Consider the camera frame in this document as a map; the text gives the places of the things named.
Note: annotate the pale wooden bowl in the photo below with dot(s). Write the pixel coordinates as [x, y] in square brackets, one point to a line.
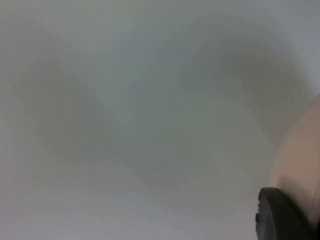
[300, 150]

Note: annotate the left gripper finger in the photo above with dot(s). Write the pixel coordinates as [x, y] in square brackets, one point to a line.
[277, 220]

